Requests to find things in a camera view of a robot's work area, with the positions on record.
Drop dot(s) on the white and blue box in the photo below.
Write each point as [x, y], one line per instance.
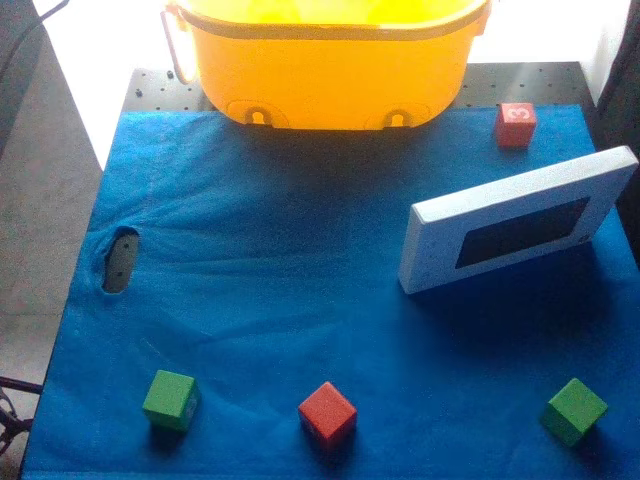
[440, 240]

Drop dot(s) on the yellow plastic basket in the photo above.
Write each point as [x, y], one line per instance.
[325, 75]

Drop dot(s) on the blue cloth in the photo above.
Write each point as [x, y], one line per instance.
[275, 275]

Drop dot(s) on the plain red wooden block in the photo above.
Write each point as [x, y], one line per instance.
[327, 412]

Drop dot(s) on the green wooden block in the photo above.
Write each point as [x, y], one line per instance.
[572, 412]
[167, 400]

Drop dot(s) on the red block with number three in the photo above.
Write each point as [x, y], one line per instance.
[515, 127]

